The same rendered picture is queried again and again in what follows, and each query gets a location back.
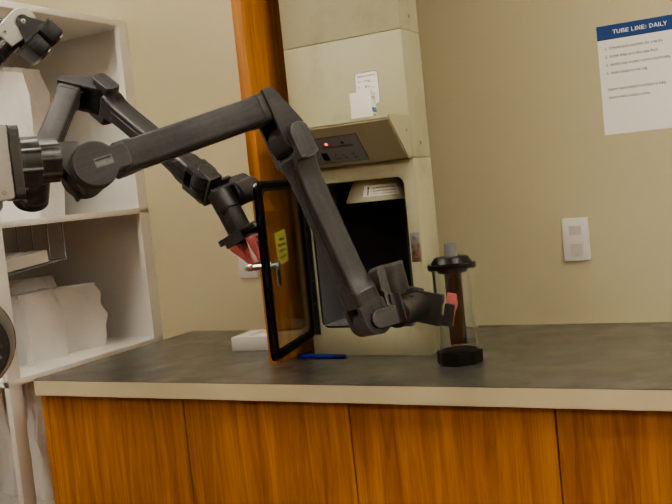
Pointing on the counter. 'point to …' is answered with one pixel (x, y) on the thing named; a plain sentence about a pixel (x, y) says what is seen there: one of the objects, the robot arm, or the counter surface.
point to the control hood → (371, 136)
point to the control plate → (340, 149)
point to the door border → (267, 267)
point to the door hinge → (312, 276)
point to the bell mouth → (376, 190)
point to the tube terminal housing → (337, 88)
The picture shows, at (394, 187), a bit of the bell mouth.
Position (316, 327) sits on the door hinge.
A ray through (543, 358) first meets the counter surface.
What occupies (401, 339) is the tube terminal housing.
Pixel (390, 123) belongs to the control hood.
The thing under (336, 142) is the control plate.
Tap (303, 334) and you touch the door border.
